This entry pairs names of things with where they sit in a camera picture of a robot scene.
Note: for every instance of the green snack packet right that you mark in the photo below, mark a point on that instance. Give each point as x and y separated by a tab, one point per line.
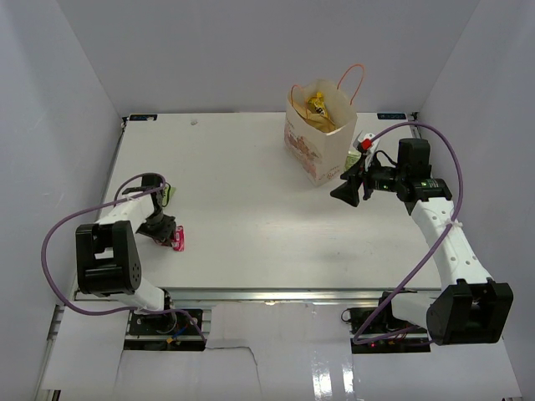
352	158

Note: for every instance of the cream paper bag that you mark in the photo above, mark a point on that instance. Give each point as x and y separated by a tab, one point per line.
321	155

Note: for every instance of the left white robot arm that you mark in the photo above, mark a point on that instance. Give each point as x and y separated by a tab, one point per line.
108	261

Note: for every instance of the yellow candy packet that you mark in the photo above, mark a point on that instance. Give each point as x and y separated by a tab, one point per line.
317	105

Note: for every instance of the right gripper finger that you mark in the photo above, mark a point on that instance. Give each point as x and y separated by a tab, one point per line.
356	172
348	192

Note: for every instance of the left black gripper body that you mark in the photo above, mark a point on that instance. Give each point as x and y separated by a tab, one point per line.
157	225

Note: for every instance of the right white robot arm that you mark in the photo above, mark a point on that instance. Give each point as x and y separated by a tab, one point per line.
472	307

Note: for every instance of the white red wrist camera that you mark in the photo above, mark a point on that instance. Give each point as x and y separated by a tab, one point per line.
366	145

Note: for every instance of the white foam board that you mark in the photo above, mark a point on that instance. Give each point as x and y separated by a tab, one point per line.
258	352

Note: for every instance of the aluminium front rail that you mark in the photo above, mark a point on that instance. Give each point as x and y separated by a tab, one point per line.
275	295

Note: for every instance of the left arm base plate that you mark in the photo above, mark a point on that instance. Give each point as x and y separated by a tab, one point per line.
172	332

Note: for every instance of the green snack packet left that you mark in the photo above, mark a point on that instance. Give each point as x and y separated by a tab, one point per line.
168	192

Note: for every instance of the green snack packet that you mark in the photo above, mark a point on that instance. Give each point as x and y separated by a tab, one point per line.
168	192
352	158

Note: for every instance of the red snack packet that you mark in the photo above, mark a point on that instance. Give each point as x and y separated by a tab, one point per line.
178	239

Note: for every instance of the large brown snack bag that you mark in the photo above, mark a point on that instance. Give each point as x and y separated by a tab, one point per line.
318	122

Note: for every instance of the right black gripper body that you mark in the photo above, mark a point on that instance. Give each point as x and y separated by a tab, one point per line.
379	178

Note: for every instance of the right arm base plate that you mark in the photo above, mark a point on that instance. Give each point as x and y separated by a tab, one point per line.
383	334

